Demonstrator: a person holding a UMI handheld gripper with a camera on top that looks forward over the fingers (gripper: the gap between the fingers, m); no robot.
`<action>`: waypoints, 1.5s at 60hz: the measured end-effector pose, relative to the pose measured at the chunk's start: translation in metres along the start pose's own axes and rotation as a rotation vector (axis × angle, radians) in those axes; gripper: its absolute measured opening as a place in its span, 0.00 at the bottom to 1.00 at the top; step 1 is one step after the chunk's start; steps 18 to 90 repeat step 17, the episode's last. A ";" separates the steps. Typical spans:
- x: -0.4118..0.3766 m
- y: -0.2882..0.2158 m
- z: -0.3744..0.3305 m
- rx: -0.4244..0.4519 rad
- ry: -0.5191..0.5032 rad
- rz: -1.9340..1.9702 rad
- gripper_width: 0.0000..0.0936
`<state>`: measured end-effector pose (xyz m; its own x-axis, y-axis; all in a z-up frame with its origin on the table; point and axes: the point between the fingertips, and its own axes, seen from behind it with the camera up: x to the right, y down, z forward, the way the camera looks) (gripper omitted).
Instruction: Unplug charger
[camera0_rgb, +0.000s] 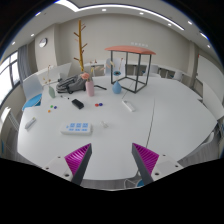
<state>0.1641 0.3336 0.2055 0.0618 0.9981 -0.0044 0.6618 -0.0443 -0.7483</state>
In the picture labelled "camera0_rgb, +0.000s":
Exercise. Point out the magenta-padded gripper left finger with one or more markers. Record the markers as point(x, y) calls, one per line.
point(77, 160)

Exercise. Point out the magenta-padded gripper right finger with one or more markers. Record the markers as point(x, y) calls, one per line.
point(146, 160)

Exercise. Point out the black rectangular case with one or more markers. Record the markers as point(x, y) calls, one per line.
point(77, 103)

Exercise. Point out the long white remote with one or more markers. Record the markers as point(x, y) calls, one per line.
point(128, 105)

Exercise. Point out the small red disc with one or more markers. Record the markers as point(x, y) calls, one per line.
point(96, 104)

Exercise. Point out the small white device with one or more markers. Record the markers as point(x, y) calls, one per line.
point(30, 123)

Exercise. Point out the black and white marker pen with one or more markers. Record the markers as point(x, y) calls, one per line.
point(64, 97)

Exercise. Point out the pink vase with pink flower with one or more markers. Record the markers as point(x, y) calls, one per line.
point(89, 89)

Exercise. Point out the green vase with dried twigs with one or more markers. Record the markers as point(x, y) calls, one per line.
point(52, 92)

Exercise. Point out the grey backpack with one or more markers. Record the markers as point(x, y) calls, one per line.
point(70, 84)

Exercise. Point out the thin black stick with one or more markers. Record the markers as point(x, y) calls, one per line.
point(100, 87)

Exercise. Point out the blue vase with blue flower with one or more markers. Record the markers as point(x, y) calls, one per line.
point(116, 88)

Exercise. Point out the white chair with blue cushion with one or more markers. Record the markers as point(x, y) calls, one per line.
point(32, 87)

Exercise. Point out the window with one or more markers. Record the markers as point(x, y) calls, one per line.
point(5, 78)

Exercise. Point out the grey curtain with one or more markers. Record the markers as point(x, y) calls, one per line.
point(24, 61)

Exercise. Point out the wooden coat tree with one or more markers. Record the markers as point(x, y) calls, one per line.
point(80, 43)

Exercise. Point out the long ceiling light strip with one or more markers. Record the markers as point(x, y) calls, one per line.
point(146, 11)

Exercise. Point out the recessed ceiling spot lights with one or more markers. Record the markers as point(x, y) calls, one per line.
point(104, 10)

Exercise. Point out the black frame table orange top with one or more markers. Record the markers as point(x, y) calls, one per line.
point(130, 49)

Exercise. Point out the round wall clock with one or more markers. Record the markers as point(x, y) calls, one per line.
point(43, 42)

